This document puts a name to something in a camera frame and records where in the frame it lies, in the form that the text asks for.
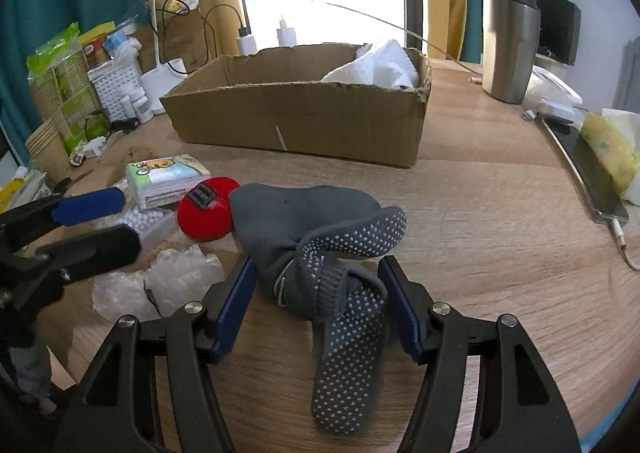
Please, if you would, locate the white perforated basket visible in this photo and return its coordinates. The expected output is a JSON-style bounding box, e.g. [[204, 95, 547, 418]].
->
[[89, 56, 138, 119]]

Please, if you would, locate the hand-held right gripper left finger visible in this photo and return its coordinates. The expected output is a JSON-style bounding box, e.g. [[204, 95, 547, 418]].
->
[[60, 255, 258, 453]]

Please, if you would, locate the smartphone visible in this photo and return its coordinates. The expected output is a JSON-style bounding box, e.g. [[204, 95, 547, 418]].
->
[[537, 116, 630, 225]]

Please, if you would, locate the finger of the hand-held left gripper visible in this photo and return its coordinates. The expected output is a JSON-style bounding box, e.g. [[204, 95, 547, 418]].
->
[[37, 224, 141, 285], [0, 187, 127, 254]]

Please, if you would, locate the brown cardboard box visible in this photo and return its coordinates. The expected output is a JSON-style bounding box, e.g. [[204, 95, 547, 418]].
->
[[159, 43, 432, 169]]

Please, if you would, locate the clear cotton swab box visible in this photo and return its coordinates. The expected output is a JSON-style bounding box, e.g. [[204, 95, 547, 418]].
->
[[100, 179, 177, 248]]

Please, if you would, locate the white plug adapter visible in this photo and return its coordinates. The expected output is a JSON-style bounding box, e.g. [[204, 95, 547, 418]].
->
[[82, 136, 108, 159]]

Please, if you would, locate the tall brown carton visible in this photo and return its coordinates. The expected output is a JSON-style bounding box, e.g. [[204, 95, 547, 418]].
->
[[125, 8, 221, 76]]

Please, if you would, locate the jar with yellow lid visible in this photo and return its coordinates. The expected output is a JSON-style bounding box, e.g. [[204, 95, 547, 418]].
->
[[80, 22, 116, 69]]

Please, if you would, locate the black charging cable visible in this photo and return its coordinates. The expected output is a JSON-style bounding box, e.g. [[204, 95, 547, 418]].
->
[[154, 0, 249, 76]]

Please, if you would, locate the grey grip-dot sock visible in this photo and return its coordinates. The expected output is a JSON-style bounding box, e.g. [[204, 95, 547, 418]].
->
[[228, 183, 408, 294], [272, 253, 390, 435]]

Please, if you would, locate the clear bubble wrap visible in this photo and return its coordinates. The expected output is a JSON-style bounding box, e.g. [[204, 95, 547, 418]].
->
[[91, 244, 226, 321]]

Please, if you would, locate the steel tumbler with black lid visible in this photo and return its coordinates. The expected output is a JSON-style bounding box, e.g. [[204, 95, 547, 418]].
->
[[481, 0, 542, 105]]

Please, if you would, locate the red round pouch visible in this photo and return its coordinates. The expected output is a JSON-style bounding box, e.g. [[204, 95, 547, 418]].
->
[[177, 176, 243, 240]]

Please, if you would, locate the green printed packet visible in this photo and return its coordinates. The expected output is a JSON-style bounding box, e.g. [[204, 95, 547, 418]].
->
[[26, 23, 103, 144]]

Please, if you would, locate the white towel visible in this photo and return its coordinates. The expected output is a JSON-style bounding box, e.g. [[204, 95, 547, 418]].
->
[[320, 38, 418, 91]]

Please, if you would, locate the cartoon print tissue pack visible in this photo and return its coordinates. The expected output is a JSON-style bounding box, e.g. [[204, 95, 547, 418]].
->
[[125, 154, 211, 211]]

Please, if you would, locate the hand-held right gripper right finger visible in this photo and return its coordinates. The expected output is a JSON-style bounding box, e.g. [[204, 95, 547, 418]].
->
[[377, 255, 583, 453]]

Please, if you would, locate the white phone cable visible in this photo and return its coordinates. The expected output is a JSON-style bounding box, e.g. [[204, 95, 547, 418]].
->
[[609, 220, 640, 272]]

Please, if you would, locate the stack of paper cups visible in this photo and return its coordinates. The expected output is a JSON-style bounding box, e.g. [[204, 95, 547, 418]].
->
[[25, 120, 71, 181]]

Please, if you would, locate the black key fob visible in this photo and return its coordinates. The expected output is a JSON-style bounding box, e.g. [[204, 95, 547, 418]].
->
[[85, 110, 141, 140]]

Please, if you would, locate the yellow tissue packet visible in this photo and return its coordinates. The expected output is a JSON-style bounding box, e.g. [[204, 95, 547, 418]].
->
[[580, 108, 640, 206]]

